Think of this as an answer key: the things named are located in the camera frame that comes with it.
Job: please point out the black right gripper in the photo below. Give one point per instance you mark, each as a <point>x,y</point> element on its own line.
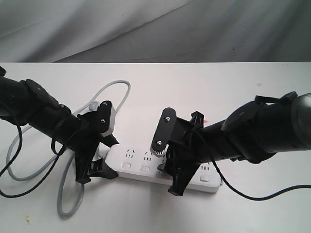
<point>181,161</point>

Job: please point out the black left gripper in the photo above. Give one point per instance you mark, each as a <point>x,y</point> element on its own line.
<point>84,141</point>

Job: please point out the white five-outlet power strip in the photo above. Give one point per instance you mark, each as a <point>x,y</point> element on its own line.
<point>138,164</point>

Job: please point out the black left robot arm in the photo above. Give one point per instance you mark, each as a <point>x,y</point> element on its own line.
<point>26,102</point>

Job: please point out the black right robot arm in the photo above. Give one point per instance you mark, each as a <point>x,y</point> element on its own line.
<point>255,132</point>

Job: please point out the grey backdrop cloth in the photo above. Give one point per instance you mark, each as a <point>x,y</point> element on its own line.
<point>155,31</point>

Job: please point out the grey wall plug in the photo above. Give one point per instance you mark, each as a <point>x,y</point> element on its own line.
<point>93,106</point>

